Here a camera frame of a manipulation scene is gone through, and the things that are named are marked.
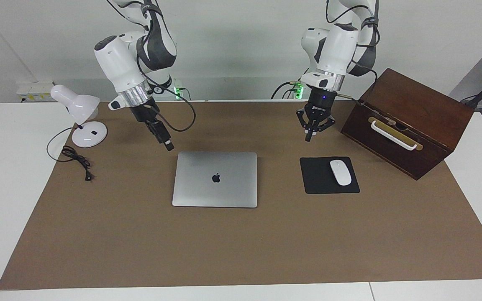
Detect dark brown wooden box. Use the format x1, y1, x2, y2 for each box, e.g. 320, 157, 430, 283
341, 68, 475, 181

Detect white box handle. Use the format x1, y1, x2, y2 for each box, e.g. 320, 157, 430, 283
370, 120, 418, 151

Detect black base cable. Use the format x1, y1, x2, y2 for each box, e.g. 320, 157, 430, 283
271, 81, 298, 99

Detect brown table mat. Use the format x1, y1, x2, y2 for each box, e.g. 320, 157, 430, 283
0, 100, 482, 290

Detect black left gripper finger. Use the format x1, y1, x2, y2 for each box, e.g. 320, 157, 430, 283
296, 110, 313, 142
313, 116, 336, 136

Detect white computer mouse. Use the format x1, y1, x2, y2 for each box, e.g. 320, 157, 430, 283
329, 160, 352, 186

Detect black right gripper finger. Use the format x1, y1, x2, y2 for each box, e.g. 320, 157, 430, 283
154, 119, 175, 151
147, 121, 171, 152

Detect black mouse pad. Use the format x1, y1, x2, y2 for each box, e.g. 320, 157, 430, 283
300, 156, 360, 195

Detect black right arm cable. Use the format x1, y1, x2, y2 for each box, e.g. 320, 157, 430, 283
136, 54, 196, 133

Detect white desk lamp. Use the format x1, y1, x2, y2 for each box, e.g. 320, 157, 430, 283
50, 84, 108, 148

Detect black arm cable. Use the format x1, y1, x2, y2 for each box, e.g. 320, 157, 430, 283
326, 0, 379, 101
136, 54, 196, 133

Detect black lamp power cable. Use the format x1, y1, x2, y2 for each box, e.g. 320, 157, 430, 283
47, 127, 94, 182

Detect silver laptop with apple logo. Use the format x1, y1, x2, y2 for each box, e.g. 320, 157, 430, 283
172, 151, 258, 209

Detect gold handle plate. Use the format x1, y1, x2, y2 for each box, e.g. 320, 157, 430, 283
368, 117, 424, 151

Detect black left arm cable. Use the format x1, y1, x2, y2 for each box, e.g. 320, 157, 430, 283
326, 0, 379, 101

